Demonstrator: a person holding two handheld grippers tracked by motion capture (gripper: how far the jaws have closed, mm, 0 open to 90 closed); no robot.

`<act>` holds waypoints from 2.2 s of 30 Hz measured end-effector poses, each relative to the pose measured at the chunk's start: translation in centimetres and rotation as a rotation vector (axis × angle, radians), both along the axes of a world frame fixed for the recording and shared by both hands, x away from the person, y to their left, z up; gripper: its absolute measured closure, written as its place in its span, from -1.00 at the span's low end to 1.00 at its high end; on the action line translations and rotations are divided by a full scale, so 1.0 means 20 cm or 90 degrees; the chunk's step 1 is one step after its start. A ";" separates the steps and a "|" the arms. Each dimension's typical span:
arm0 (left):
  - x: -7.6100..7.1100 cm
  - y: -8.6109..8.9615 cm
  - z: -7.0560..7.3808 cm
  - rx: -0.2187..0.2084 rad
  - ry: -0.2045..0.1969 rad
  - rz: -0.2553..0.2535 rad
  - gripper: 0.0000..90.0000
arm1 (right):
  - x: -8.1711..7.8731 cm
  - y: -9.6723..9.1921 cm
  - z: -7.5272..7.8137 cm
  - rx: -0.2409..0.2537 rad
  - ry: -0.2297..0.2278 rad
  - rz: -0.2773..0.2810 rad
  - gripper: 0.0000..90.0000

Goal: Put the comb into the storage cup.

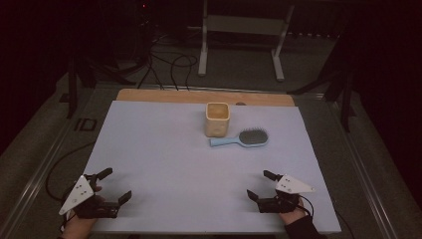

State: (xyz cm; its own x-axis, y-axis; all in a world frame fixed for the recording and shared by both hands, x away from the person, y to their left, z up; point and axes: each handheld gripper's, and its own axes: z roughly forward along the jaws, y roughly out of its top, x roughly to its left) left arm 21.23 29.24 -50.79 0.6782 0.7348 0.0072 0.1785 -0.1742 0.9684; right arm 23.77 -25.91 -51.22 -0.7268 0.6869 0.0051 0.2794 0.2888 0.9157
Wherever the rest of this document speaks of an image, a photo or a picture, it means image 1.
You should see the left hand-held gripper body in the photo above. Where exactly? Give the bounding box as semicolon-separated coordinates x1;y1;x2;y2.
59;173;120;219

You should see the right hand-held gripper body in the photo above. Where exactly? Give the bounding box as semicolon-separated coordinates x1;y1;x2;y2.
257;174;317;214

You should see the light blue hairbrush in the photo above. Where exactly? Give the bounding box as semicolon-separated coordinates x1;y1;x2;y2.
209;126;270;148

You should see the square beige cup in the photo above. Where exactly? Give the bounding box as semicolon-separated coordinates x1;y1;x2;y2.
204;102;231;138

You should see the person's right hand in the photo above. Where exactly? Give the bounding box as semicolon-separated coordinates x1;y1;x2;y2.
279;198;310;226

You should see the person's left hand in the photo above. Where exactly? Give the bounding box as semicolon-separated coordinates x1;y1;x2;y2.
61;210;100;239

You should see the white table mat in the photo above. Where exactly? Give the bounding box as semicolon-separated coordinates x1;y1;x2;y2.
83;100;342;235

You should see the black metal stand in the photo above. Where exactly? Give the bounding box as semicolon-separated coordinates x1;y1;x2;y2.
286;33;358;133
59;53;137;120

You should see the white metal stand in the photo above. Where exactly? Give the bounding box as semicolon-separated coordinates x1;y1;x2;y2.
197;0;296;83

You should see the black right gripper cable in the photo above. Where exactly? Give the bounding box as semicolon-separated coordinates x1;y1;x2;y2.
298;193;355;239

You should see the black cable beside table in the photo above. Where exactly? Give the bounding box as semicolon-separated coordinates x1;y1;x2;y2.
45;141;97;201

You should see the metal frame rail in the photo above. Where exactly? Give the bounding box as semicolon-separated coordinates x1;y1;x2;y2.
96;83;325;100
0;88;101;239
326;99;422;239

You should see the black rectangular floor bracket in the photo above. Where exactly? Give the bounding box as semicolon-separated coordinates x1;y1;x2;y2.
74;118;99;132

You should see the black looped floor cable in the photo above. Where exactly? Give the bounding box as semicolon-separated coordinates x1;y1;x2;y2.
170;54;199;92

